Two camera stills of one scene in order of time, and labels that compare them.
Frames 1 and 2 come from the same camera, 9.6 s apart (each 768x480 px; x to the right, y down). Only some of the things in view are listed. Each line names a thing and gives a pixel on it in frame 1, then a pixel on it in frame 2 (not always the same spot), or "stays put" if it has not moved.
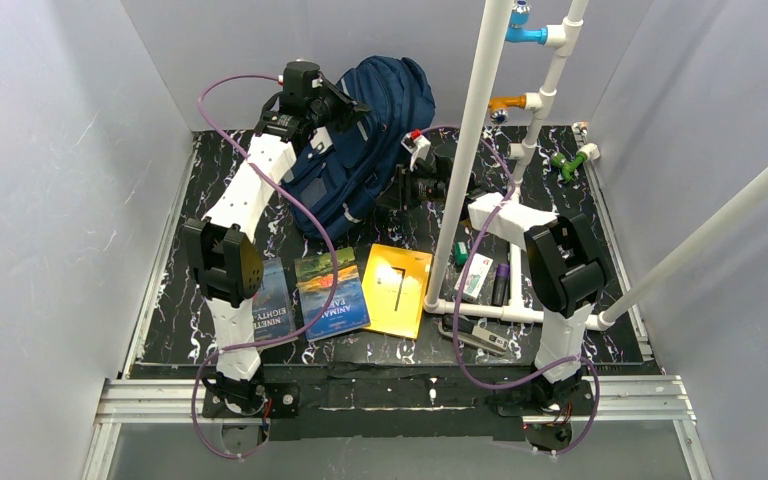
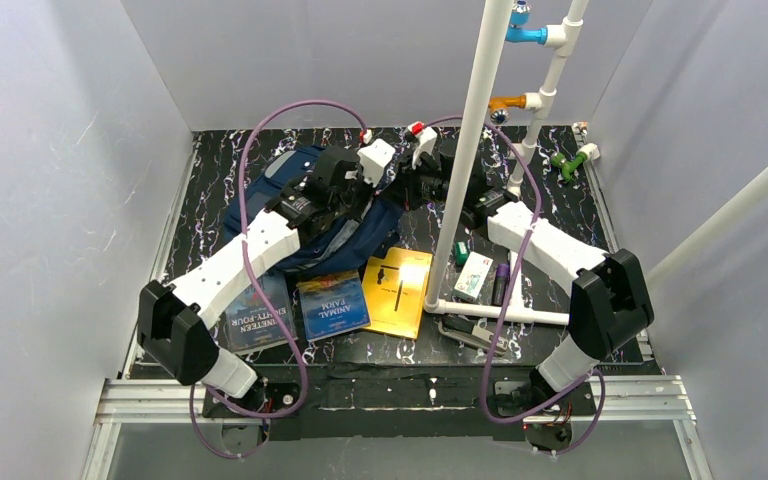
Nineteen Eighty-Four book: x=273 y=309 stays put
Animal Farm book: x=346 y=310 stays put
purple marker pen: x=500 y=284 stays put
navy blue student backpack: x=342 y=182 to x=329 y=246
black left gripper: x=339 y=105 to x=355 y=183
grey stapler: x=474 y=335 stays put
